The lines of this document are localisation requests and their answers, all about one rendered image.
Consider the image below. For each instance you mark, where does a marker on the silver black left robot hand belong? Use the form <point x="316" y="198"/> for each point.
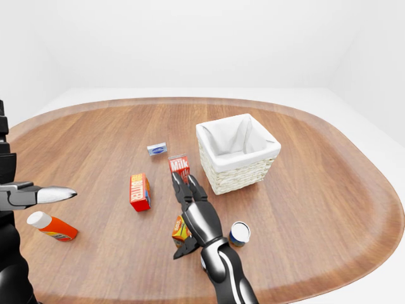
<point x="50" y="194"/>

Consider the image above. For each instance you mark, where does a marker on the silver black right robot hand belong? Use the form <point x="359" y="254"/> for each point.
<point x="202" y="218"/>

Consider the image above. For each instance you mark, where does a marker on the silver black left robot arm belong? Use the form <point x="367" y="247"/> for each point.
<point x="9" y="253"/>

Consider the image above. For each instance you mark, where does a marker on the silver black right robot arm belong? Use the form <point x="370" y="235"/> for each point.
<point x="231" y="275"/>

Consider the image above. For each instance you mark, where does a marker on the orange juice carton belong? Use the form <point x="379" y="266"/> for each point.
<point x="179" y="230"/>

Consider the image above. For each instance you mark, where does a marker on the white wicker basket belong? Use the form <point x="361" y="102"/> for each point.
<point x="235" y="177"/>

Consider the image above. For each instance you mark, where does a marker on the white cloth basket liner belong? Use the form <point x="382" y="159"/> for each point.
<point x="234" y="139"/>

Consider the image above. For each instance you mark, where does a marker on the orange bottle with white cap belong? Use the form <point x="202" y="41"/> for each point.
<point x="57" y="229"/>

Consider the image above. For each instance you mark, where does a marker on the blue tin with white lid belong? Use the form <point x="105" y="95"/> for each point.
<point x="240" y="232"/>

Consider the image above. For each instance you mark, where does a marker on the red milk carton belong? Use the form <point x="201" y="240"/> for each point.
<point x="179" y="165"/>

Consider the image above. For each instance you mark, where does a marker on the red butter box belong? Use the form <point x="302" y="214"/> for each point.
<point x="138" y="191"/>

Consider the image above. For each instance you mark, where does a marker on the small blue white box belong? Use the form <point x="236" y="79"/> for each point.
<point x="157" y="149"/>

